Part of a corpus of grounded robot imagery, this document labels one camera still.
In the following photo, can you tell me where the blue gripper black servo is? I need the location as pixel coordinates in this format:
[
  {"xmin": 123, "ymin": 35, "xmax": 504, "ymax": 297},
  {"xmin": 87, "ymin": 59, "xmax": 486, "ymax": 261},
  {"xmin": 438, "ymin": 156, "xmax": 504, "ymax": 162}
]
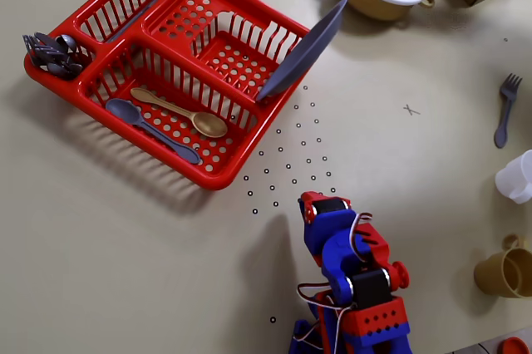
[{"xmin": 298, "ymin": 190, "xmax": 359, "ymax": 256}]

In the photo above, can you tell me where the grey plastic plate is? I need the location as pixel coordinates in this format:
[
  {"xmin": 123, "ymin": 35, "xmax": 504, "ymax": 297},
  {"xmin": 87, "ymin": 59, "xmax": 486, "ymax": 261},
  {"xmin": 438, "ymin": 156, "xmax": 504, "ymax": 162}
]
[{"xmin": 255, "ymin": 0, "xmax": 348, "ymax": 102}]

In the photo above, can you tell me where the tan plastic spoon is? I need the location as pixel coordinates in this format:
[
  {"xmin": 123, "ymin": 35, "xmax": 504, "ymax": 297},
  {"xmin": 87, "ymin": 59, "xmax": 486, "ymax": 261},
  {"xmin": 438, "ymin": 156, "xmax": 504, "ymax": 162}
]
[{"xmin": 130, "ymin": 86, "xmax": 229, "ymax": 139}]

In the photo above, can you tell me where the tan plastic mug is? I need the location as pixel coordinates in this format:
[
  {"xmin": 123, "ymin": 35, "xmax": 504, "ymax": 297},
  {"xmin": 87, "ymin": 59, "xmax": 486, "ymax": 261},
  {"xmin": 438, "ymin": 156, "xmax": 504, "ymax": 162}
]
[{"xmin": 473, "ymin": 234, "xmax": 532, "ymax": 299}]

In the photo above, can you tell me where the grey plastic spoon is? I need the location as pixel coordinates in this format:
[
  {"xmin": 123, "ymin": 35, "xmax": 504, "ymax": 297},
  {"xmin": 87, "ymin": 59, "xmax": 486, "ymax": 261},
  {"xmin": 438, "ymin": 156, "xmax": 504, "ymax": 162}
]
[
  {"xmin": 45, "ymin": 61, "xmax": 83, "ymax": 78},
  {"xmin": 105, "ymin": 98, "xmax": 202, "ymax": 165},
  {"xmin": 56, "ymin": 34, "xmax": 78, "ymax": 55}
]

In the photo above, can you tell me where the white plastic cup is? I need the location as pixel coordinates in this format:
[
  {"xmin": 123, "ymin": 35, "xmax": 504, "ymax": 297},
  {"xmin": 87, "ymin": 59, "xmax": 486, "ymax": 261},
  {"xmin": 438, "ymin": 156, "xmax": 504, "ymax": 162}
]
[{"xmin": 494, "ymin": 149, "xmax": 532, "ymax": 205}]

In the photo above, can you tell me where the orange round plastic item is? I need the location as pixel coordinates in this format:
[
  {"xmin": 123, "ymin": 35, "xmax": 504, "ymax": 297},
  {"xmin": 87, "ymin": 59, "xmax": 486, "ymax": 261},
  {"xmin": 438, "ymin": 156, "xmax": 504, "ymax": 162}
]
[{"xmin": 498, "ymin": 336, "xmax": 531, "ymax": 354}]

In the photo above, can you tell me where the grey plastic knife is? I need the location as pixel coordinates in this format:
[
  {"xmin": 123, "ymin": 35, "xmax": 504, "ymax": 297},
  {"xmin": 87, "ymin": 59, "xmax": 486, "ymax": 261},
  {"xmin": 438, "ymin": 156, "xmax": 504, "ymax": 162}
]
[
  {"xmin": 33, "ymin": 32, "xmax": 63, "ymax": 50},
  {"xmin": 106, "ymin": 0, "xmax": 170, "ymax": 44}
]

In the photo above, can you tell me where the red plastic dish rack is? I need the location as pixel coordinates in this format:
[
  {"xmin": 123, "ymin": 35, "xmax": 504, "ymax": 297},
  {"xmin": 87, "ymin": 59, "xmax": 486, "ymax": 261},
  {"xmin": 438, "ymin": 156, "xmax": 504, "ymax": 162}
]
[{"xmin": 23, "ymin": 0, "xmax": 311, "ymax": 192}]

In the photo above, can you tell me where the white red gripper servo cable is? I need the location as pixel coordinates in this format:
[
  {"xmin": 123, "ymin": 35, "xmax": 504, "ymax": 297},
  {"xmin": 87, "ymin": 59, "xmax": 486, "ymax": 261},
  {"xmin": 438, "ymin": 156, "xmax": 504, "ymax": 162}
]
[{"xmin": 350, "ymin": 212, "xmax": 374, "ymax": 264}]

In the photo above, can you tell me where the white red arm cable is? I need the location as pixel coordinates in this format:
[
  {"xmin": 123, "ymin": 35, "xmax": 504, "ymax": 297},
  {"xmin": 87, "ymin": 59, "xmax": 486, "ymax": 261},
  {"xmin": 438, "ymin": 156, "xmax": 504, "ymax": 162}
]
[{"xmin": 296, "ymin": 282, "xmax": 359, "ymax": 354}]

